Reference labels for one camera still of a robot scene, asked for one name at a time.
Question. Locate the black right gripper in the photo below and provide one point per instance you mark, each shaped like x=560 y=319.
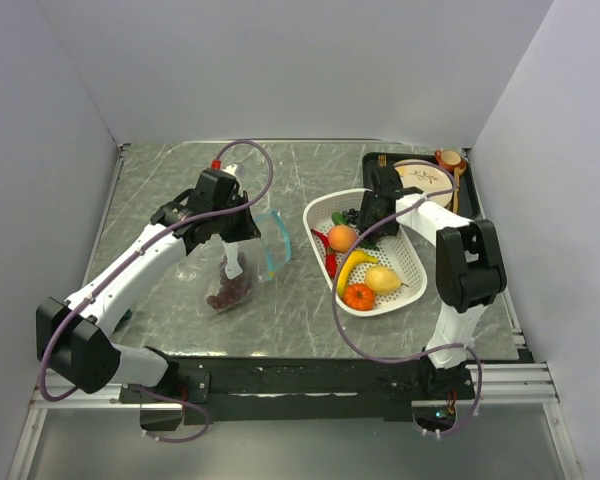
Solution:
x=365 y=217

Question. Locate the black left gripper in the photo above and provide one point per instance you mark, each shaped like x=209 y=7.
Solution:
x=247 y=230

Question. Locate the white perforated plastic basket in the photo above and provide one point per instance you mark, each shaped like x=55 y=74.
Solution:
x=395 y=252

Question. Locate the clear zip top bag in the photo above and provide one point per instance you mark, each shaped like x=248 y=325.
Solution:
x=232 y=273

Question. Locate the red grape bunch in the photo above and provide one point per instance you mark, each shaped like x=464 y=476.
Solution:
x=231 y=291

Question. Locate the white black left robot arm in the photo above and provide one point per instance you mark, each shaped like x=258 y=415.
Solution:
x=73 y=335

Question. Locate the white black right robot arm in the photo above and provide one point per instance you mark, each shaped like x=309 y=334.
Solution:
x=469 y=268

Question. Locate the beige plate with branch pattern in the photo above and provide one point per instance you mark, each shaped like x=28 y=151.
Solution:
x=429 y=178

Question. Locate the green vegetable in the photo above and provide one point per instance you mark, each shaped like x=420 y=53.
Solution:
x=339 y=219

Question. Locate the orange peach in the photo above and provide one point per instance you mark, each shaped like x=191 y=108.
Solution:
x=341 y=238

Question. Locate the wooden knife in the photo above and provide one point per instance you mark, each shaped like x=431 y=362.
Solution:
x=458 y=172

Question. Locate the small orange cup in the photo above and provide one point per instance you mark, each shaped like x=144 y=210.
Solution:
x=450 y=160

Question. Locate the yellow banana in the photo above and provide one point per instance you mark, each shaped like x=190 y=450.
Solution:
x=356 y=258

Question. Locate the black rectangular tray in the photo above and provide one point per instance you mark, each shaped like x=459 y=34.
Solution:
x=468 y=203

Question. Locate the red chili pepper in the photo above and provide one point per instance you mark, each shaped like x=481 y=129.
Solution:
x=330 y=257

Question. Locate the yellow pear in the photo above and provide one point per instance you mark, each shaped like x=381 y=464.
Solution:
x=383 y=280

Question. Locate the small orange pumpkin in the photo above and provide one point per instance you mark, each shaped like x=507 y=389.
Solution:
x=359 y=297

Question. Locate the dark green mug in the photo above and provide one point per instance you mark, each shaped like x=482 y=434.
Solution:
x=124 y=319

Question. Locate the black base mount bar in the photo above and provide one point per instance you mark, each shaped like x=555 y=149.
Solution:
x=233 y=389

